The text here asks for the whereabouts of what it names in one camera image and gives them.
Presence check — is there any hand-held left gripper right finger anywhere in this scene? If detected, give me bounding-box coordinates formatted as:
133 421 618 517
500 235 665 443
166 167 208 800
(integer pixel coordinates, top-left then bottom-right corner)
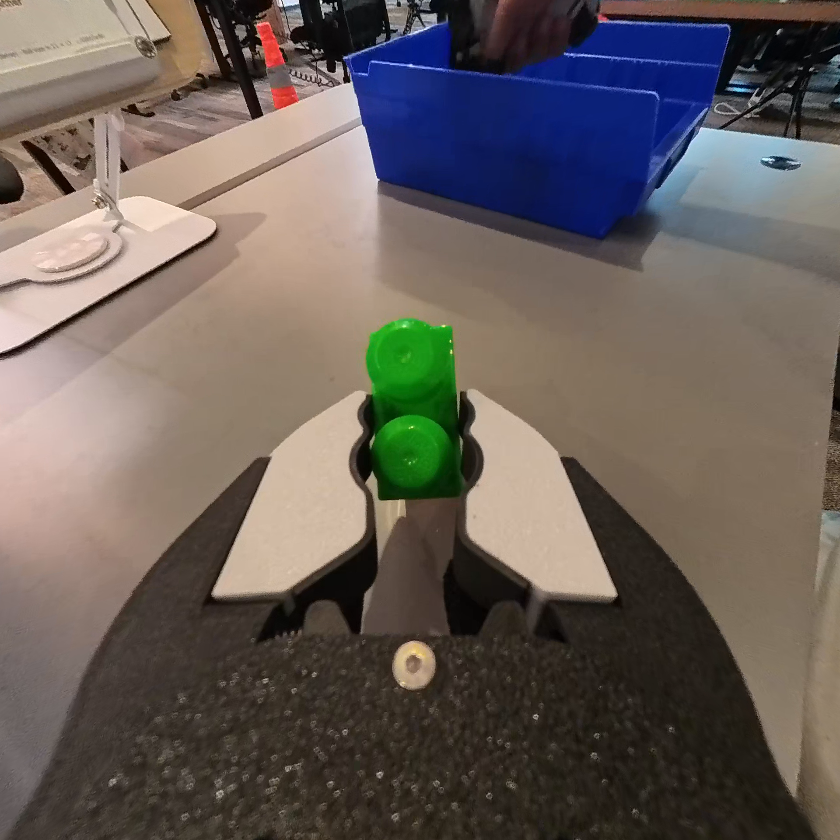
453 388 619 632

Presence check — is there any blue plastic bin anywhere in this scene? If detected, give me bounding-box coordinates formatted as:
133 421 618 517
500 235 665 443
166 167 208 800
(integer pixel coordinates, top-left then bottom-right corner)
343 21 731 239

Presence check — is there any black tripod stand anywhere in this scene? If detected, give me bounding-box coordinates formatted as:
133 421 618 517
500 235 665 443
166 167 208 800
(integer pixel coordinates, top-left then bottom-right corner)
718 39 840 140

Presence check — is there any orange striped traffic cone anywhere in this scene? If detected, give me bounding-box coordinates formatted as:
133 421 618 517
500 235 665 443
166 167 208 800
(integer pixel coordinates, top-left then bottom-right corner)
256 21 301 110

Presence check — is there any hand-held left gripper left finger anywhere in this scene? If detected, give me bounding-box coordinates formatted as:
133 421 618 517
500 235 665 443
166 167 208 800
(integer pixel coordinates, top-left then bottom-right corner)
211 390 378 603

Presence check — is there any white instruction sheet stand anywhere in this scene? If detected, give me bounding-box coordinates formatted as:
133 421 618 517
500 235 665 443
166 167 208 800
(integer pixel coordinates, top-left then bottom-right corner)
0 0 217 355

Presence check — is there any wooden topped desk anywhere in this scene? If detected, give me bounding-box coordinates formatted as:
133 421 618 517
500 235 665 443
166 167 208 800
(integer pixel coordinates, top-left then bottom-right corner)
600 0 840 27

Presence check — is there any green two-stud block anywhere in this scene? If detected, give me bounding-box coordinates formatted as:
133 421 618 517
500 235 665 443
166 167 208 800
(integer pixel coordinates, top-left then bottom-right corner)
365 317 466 503

